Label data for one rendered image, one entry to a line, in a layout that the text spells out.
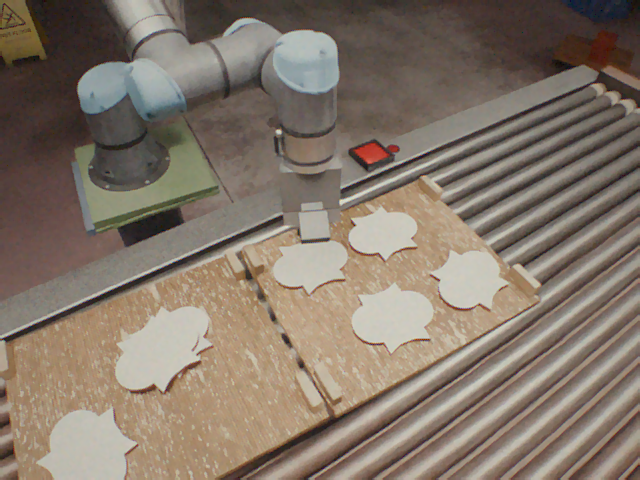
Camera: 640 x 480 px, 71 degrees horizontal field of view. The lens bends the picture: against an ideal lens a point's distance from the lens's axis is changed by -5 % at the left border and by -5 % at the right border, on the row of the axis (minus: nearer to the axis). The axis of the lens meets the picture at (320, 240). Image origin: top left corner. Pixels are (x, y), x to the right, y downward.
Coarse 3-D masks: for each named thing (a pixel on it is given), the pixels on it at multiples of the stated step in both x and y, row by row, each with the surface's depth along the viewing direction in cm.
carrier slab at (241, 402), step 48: (144, 288) 80; (192, 288) 80; (240, 288) 80; (48, 336) 73; (96, 336) 73; (240, 336) 74; (48, 384) 68; (96, 384) 68; (192, 384) 68; (240, 384) 68; (288, 384) 68; (48, 432) 63; (144, 432) 63; (192, 432) 63; (240, 432) 63; (288, 432) 63
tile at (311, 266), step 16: (288, 256) 83; (304, 256) 83; (320, 256) 83; (336, 256) 83; (288, 272) 81; (304, 272) 81; (320, 272) 81; (336, 272) 81; (288, 288) 80; (304, 288) 79
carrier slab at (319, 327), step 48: (288, 240) 87; (336, 240) 87; (432, 240) 87; (480, 240) 87; (336, 288) 80; (384, 288) 80; (432, 288) 80; (288, 336) 74; (336, 336) 74; (432, 336) 74; (480, 336) 74; (384, 384) 68
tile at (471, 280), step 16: (448, 256) 85; (464, 256) 83; (480, 256) 83; (432, 272) 81; (448, 272) 81; (464, 272) 81; (480, 272) 81; (496, 272) 81; (448, 288) 79; (464, 288) 79; (480, 288) 79; (496, 288) 79; (448, 304) 77; (464, 304) 76; (480, 304) 77
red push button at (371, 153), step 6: (372, 144) 109; (354, 150) 107; (360, 150) 107; (366, 150) 107; (372, 150) 107; (378, 150) 107; (360, 156) 105; (366, 156) 105; (372, 156) 105; (378, 156) 105; (384, 156) 106; (372, 162) 104
